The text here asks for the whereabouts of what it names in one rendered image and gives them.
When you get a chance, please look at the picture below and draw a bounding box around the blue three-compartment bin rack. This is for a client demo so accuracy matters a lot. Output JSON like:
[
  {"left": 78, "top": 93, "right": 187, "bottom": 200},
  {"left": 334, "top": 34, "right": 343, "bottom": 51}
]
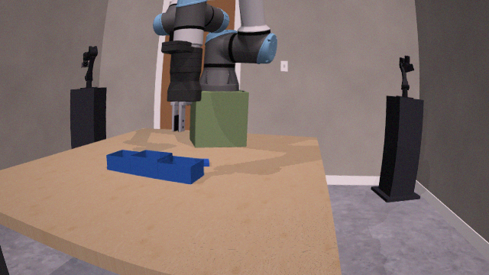
[{"left": 106, "top": 150, "right": 204, "bottom": 184}]

